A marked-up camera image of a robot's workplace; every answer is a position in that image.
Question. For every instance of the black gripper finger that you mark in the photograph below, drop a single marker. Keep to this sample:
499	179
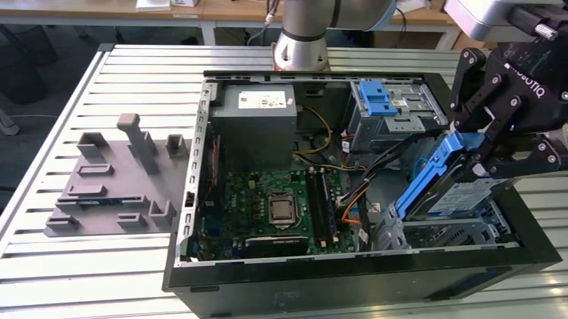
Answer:
523	156
466	86

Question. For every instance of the hard disk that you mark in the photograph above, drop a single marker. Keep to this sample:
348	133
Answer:
462	196

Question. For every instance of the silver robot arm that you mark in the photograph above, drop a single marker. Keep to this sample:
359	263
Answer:
307	20

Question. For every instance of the silver disk bay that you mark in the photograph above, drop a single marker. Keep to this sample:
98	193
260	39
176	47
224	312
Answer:
444	232

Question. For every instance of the wooden cabinet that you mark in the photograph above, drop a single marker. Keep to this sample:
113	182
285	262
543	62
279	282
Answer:
466	41

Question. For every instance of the grey drive cage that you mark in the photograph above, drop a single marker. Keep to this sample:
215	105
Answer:
368	133

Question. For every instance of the black RAM slot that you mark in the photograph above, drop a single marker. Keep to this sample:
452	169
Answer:
328	206
333	206
316	206
321	206

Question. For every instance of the grey power supply unit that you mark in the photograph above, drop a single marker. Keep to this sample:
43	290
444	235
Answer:
253	139

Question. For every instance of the silver CPU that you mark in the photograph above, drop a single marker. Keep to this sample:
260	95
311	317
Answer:
283	209

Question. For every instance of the black PC case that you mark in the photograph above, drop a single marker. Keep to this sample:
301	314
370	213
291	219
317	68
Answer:
355	292

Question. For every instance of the wooden desk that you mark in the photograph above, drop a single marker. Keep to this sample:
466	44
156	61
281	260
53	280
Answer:
231	13

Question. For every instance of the CPU socket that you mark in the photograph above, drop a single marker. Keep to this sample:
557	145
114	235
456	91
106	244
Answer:
269	226

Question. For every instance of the green motherboard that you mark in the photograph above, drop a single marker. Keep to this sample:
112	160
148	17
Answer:
240	199

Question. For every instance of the black graphics card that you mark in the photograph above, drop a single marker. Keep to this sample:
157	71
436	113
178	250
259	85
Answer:
276	247

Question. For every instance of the black case fan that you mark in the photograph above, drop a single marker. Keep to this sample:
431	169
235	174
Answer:
208	186

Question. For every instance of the white box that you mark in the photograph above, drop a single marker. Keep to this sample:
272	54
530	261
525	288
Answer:
184	2
153	5

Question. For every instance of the grey parts rack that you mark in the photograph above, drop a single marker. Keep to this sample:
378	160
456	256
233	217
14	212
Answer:
116	186

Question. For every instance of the black office chair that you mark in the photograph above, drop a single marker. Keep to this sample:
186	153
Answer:
27	60

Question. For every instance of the blue plastic drive bracket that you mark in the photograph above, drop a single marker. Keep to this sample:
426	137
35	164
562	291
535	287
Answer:
378	99

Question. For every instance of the grey wrist camera housing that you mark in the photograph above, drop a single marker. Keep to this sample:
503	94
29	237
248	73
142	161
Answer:
485	16

